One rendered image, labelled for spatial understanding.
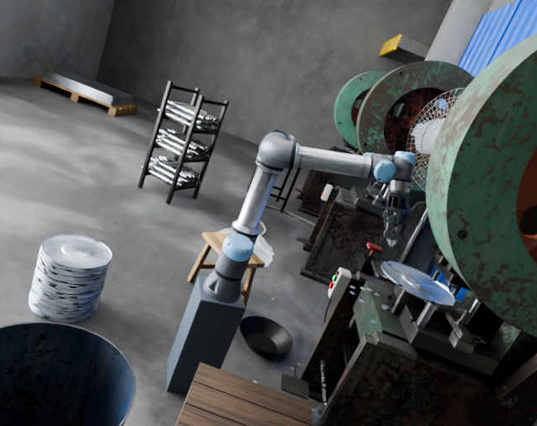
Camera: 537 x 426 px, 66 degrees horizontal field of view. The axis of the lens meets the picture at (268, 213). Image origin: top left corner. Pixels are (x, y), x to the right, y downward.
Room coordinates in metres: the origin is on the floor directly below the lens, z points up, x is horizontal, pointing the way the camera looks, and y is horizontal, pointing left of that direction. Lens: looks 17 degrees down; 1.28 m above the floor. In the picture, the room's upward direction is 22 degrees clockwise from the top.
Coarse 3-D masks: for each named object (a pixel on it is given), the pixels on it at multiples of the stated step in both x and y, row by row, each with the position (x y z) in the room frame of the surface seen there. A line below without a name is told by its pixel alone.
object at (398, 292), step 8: (376, 264) 1.51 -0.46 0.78; (376, 272) 1.42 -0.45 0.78; (384, 280) 1.40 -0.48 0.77; (400, 288) 1.46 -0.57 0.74; (392, 296) 1.49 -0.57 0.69; (400, 296) 1.43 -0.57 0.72; (408, 296) 1.43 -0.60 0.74; (392, 304) 1.44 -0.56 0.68; (400, 304) 1.43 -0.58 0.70; (408, 304) 1.43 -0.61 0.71; (416, 304) 1.43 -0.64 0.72; (392, 312) 1.43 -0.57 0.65
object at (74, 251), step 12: (48, 240) 1.61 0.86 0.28; (60, 240) 1.64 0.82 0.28; (72, 240) 1.68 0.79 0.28; (84, 240) 1.72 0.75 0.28; (48, 252) 1.52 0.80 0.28; (60, 252) 1.56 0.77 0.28; (72, 252) 1.58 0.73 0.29; (84, 252) 1.62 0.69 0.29; (96, 252) 1.67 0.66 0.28; (108, 252) 1.70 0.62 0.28; (60, 264) 1.47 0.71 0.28; (72, 264) 1.51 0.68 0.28; (84, 264) 1.54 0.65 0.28; (96, 264) 1.58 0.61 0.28
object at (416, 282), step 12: (384, 264) 1.54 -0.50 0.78; (396, 264) 1.60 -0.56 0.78; (396, 276) 1.45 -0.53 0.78; (408, 276) 1.49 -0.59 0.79; (420, 276) 1.56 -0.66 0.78; (408, 288) 1.38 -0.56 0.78; (420, 288) 1.42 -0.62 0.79; (432, 288) 1.46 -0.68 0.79; (444, 288) 1.54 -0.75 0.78; (432, 300) 1.36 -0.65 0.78; (444, 300) 1.41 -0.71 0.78
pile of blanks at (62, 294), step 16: (48, 272) 1.47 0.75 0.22; (64, 272) 1.47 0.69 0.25; (80, 272) 1.51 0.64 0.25; (96, 272) 1.55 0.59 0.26; (32, 288) 1.51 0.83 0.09; (48, 288) 1.47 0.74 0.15; (64, 288) 1.49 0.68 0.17; (80, 288) 1.51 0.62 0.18; (96, 288) 1.58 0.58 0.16; (32, 304) 1.49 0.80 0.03; (48, 304) 1.47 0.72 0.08; (64, 304) 1.48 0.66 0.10; (80, 304) 1.52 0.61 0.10; (96, 304) 1.63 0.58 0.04; (64, 320) 1.49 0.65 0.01; (80, 320) 1.54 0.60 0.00
